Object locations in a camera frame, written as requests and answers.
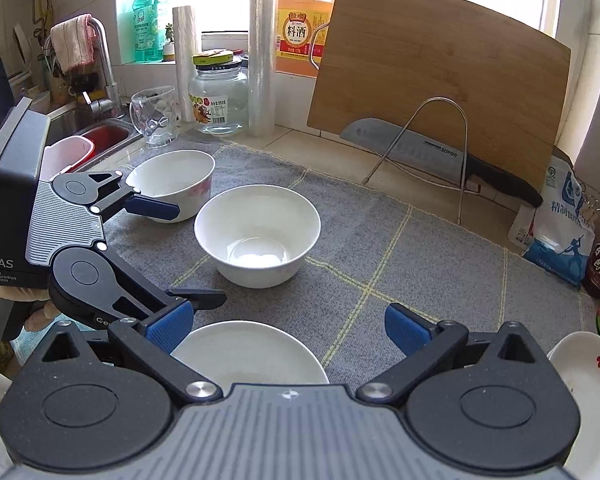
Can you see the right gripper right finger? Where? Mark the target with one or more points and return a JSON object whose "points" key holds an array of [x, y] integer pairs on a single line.
{"points": [[478, 401]]}

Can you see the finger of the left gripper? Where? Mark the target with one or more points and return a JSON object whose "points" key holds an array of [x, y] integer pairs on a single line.
{"points": [[96, 287], [105, 194]]}

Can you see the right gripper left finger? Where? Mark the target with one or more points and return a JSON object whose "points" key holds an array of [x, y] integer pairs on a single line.
{"points": [[87, 401]]}

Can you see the white bowl pink flowers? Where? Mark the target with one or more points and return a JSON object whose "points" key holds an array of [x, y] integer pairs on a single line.
{"points": [[182, 177]]}

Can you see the white plate with flowers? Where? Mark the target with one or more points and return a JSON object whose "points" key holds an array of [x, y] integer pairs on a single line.
{"points": [[577, 360]]}

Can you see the plain white plate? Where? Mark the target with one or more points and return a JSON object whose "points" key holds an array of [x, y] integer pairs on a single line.
{"points": [[245, 352]]}

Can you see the white ceramic bowl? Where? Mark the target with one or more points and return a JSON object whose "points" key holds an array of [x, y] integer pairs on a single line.
{"points": [[258, 235]]}

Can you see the steel kitchen faucet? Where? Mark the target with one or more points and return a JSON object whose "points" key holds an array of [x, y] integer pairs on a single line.
{"points": [[110, 104]]}

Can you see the operator hand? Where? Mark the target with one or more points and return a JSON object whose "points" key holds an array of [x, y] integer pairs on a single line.
{"points": [[41, 318]]}

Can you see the pink white colander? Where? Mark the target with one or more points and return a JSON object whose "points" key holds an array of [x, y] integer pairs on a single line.
{"points": [[64, 156]]}

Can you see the red basin in sink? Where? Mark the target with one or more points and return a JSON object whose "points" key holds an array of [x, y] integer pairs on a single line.
{"points": [[105, 137]]}

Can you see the stainless steel sink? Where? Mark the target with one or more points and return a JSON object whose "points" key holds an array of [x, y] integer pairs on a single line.
{"points": [[74, 118]]}

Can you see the clear glass mug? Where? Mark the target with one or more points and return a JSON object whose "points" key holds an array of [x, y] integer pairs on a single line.
{"points": [[154, 114]]}

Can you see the clear glass jar yellow lid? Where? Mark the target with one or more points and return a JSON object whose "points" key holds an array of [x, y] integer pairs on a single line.
{"points": [[218, 92]]}

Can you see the small potted plant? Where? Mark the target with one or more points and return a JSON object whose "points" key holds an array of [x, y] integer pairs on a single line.
{"points": [[168, 52]]}

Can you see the pink white dish cloth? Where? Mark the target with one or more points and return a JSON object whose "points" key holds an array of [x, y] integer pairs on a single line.
{"points": [[73, 43]]}

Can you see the green dish soap bottle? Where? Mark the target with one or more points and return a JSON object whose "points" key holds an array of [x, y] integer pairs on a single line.
{"points": [[148, 39]]}

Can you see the blue white salt bag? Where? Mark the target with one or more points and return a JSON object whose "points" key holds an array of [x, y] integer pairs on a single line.
{"points": [[556, 236]]}

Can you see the short plastic bag roll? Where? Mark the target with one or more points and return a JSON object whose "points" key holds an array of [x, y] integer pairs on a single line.
{"points": [[186, 43]]}

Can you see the grey checked dish mat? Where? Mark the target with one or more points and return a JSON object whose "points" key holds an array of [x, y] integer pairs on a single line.
{"points": [[394, 240]]}

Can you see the metal binder clips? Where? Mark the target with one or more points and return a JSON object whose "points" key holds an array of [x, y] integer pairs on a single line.
{"points": [[587, 204]]}

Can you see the tall plastic wrap roll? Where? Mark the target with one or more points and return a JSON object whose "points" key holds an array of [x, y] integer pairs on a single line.
{"points": [[261, 66]]}

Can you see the orange cooking wine jug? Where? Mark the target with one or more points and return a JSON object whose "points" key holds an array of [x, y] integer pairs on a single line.
{"points": [[296, 42]]}

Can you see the bamboo cutting board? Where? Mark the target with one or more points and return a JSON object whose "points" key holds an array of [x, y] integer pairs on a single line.
{"points": [[460, 73]]}

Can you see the metal wire board stand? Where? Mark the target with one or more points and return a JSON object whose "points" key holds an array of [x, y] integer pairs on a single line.
{"points": [[420, 175]]}

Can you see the steel kitchen knife black handle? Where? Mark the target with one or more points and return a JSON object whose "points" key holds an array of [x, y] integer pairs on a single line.
{"points": [[433, 157]]}

